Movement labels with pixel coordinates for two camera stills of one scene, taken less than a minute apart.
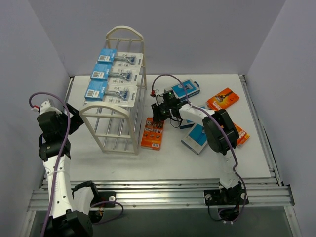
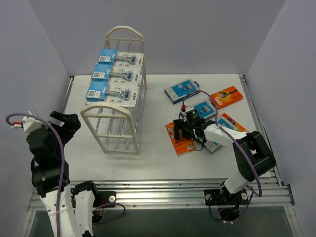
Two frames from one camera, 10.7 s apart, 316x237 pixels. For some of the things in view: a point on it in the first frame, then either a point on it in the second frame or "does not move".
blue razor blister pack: x=100 y=92 does not move
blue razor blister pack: x=115 y=75 does not move
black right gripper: x=158 y=113 -> x=181 y=129
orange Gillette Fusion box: x=152 y=135 -> x=180 y=147
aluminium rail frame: x=174 y=194 does not move
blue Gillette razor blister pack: x=120 y=59 does not move
